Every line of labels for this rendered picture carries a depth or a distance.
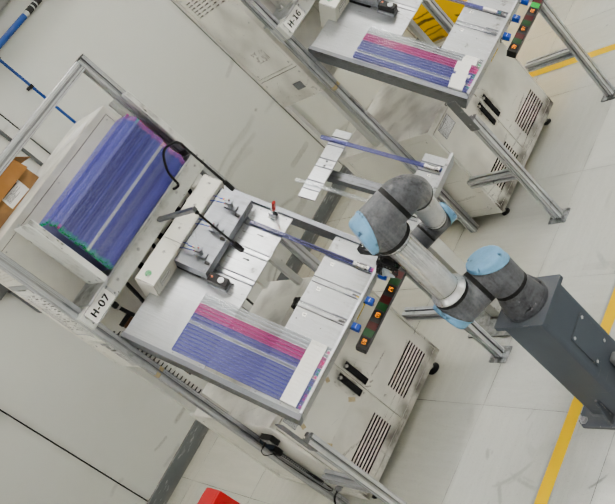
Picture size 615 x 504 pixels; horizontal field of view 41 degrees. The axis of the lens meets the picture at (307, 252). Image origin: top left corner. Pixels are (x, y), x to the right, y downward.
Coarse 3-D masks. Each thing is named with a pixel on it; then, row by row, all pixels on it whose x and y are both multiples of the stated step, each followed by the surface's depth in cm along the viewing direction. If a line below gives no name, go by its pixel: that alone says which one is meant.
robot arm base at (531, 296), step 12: (528, 276) 244; (528, 288) 241; (540, 288) 243; (504, 300) 243; (516, 300) 242; (528, 300) 241; (540, 300) 242; (504, 312) 249; (516, 312) 244; (528, 312) 242
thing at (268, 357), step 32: (192, 320) 287; (224, 320) 286; (256, 320) 285; (192, 352) 281; (224, 352) 280; (256, 352) 279; (288, 352) 278; (320, 352) 277; (256, 384) 273; (288, 384) 272
